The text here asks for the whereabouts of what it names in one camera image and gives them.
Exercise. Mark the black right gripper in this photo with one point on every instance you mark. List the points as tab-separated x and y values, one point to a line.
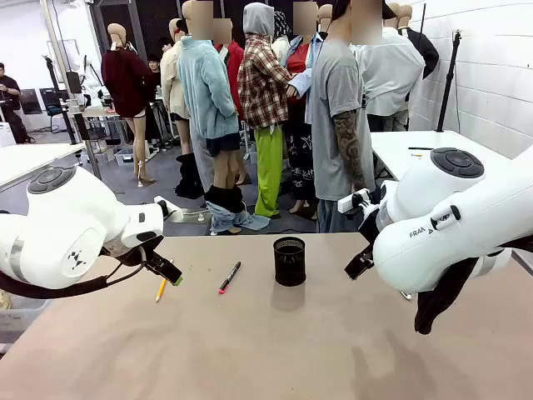
370	229

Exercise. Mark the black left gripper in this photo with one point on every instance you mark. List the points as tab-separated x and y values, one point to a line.
143	250

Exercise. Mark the yellow pencil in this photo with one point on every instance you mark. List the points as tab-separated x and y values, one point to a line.
160	291

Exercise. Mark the black marker pink cap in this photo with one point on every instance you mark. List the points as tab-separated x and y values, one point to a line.
230	277

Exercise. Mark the tattooed right forearm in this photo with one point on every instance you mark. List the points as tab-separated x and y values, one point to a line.
349	150

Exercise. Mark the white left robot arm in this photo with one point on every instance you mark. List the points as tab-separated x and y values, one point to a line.
62	208

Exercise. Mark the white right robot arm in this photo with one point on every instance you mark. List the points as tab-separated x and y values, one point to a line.
437	233

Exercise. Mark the black mesh pen holder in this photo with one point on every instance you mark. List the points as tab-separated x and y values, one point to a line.
290	264

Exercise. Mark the thin black stick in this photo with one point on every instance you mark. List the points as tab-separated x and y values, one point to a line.
420	148

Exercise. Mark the person in grey T-shirt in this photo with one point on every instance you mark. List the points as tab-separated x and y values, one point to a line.
333	104

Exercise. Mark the white side table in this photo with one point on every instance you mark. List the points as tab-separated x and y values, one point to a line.
33	154

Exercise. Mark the mannequin in light blue fleece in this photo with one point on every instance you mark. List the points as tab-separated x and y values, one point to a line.
204	91

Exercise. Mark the mannequin in beige jacket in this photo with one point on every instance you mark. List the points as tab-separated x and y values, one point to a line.
170	83

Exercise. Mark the mannequin in maroon sweater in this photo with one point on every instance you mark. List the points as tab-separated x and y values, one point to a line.
125	83

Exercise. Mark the mannequin in white shirt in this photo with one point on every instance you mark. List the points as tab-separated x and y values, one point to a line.
391	75

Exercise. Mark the black-haired person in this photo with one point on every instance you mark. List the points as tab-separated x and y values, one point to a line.
155	71

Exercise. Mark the black tripod stand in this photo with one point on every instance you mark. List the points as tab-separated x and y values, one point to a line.
449	83

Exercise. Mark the mannequin in plaid hooded shirt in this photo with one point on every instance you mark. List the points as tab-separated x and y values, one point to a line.
262	83

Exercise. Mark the black box on stand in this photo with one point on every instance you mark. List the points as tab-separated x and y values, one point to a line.
73	82

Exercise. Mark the mannequin in blue shirt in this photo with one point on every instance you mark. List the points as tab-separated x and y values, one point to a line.
297	62

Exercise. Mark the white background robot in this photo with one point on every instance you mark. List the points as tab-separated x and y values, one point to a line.
85	71

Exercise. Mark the mannequin in red jacket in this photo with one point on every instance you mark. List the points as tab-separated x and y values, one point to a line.
234	58

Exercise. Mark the mannequin in black jacket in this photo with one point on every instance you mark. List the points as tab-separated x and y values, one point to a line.
424	50

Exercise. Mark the person in black clothes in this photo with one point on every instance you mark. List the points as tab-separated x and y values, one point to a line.
10	96

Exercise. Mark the mannequin in black garment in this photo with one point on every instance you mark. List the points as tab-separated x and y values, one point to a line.
325	16

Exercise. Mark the mannequin with patterned headscarf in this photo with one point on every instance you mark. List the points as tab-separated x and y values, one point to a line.
282	25

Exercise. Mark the thin black pole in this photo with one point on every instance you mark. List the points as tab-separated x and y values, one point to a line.
423	18

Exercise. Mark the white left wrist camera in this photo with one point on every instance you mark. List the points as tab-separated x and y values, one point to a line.
172	212

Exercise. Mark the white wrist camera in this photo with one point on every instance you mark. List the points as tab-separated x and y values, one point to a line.
172	212
349	204

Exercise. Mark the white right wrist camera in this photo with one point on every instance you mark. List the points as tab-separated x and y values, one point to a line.
349	204

